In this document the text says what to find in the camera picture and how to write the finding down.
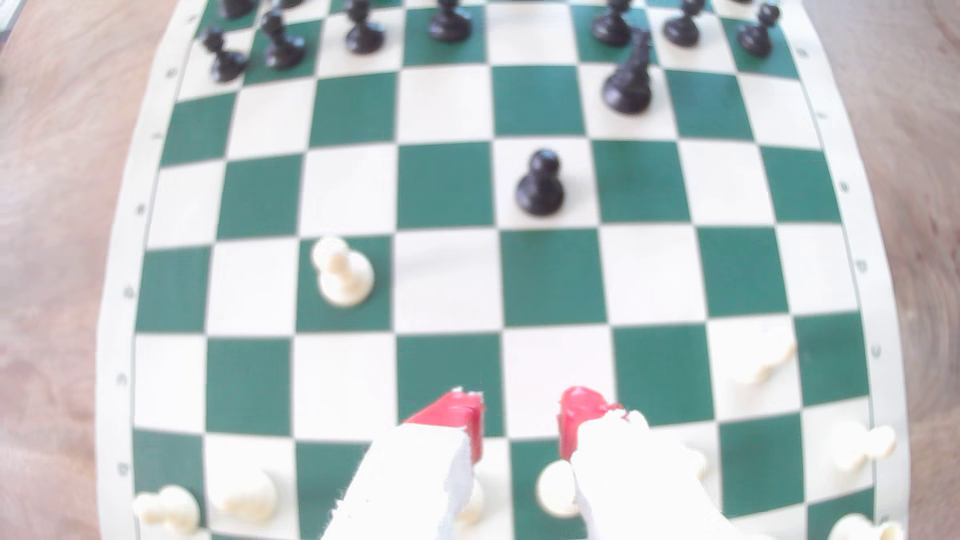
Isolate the white chess rook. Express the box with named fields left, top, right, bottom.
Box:
left=827, top=512, right=907, bottom=540

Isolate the black chess pawn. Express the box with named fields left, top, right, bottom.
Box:
left=201, top=27, right=249, bottom=84
left=736, top=3, right=781, bottom=58
left=344, top=0, right=386, bottom=55
left=515, top=148, right=566, bottom=218
left=591, top=0, right=633, bottom=48
left=663, top=0, right=706, bottom=48
left=261, top=9, right=307, bottom=72
left=428, top=0, right=474, bottom=43

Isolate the black chess knight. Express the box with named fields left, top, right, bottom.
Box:
left=601, top=30, right=654, bottom=116

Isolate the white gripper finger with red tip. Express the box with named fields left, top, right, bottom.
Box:
left=321, top=386, right=486, bottom=540
left=558, top=386, right=751, bottom=540

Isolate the green and white chess mat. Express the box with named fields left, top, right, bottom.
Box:
left=96, top=0, right=910, bottom=540

